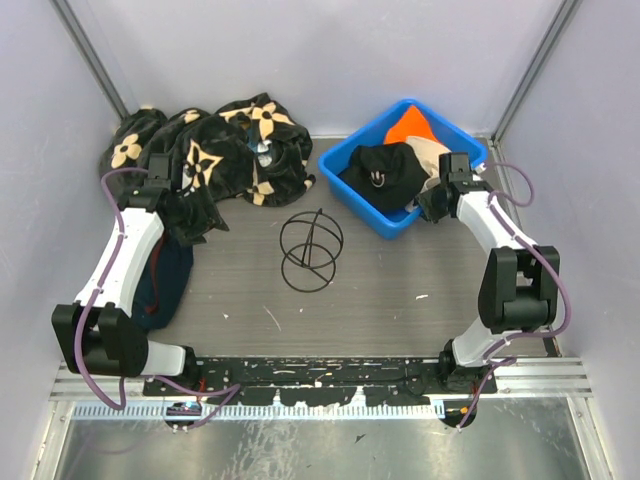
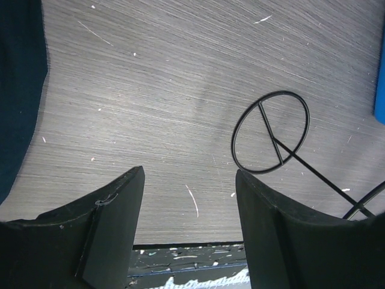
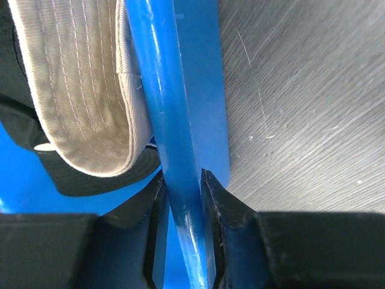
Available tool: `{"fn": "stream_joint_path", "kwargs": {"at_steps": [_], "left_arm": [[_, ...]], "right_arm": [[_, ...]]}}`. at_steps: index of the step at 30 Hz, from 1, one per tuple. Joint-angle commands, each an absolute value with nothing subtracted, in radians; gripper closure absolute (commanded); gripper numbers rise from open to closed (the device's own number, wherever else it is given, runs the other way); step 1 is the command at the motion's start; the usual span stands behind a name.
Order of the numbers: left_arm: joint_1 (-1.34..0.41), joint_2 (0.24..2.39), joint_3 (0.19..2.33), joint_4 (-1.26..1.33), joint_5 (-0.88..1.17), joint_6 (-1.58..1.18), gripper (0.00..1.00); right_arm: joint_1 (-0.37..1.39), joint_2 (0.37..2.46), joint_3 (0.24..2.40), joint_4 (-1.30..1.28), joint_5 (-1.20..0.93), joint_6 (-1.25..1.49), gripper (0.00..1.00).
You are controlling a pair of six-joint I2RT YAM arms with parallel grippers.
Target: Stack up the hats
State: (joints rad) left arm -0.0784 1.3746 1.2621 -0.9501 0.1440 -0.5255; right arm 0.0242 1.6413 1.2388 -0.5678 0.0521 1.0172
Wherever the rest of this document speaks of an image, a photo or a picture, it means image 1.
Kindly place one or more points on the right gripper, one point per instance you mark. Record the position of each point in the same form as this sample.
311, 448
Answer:
425, 200

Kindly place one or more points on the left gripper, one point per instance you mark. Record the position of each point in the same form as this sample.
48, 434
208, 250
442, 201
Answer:
208, 215

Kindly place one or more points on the beige bucket hat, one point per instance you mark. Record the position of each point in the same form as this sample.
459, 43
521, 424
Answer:
422, 166

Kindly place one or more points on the blue plastic bin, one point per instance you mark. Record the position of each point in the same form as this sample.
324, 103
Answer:
336, 159

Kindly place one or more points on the navy cloth with red stripe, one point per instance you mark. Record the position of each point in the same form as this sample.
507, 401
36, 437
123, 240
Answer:
162, 284

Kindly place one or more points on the black flower-pattern blanket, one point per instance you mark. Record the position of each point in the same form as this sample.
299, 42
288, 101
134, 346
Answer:
250, 148

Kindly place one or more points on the black wire hat stand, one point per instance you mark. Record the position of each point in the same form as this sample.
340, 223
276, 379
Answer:
311, 243

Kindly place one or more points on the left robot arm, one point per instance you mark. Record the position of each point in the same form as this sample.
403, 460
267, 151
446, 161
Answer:
95, 332

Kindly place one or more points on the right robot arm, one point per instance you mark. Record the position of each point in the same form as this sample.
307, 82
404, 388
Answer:
519, 292

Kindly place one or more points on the black bucket hat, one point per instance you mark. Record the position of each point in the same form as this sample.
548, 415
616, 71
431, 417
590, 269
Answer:
388, 177

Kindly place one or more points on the orange hat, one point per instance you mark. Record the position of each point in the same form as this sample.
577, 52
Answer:
412, 123

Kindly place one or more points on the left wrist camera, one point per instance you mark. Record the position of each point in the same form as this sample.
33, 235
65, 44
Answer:
186, 181

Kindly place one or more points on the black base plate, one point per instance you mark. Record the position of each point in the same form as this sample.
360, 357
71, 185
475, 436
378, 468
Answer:
320, 382

